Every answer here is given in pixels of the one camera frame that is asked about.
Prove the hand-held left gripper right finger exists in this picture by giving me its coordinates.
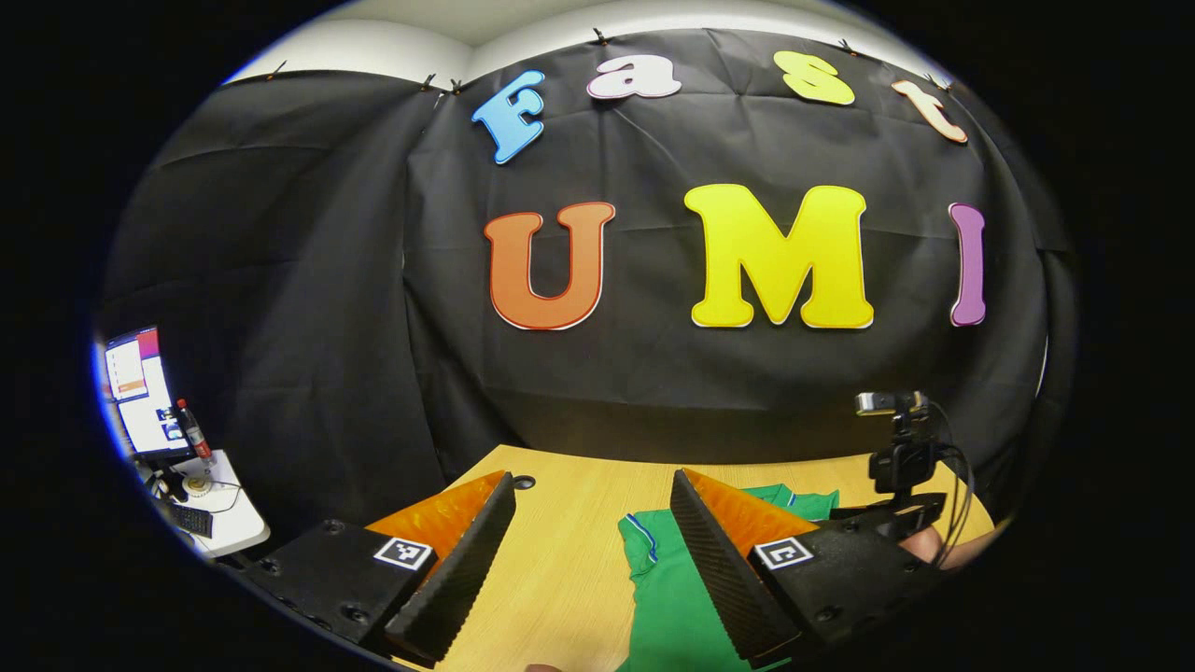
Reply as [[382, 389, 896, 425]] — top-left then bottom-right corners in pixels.
[[668, 467, 946, 669]]

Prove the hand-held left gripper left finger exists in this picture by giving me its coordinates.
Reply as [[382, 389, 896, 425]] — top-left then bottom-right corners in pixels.
[[236, 470, 519, 666]]

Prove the green T-shirt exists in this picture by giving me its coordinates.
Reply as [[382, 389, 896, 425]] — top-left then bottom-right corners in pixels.
[[616, 483, 841, 672]]

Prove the white side table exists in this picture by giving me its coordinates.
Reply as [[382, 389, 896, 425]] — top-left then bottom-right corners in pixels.
[[138, 448, 272, 559]]

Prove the black keyboard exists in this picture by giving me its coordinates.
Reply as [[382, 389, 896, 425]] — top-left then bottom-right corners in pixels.
[[168, 501, 216, 539]]

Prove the black backdrop cloth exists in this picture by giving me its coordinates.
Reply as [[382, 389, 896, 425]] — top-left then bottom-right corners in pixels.
[[98, 28, 1079, 561]]

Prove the red bottle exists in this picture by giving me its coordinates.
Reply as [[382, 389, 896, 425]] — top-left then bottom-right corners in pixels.
[[176, 399, 216, 465]]

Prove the computer monitor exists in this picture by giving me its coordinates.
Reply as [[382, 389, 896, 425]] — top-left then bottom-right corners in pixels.
[[103, 325, 195, 460]]

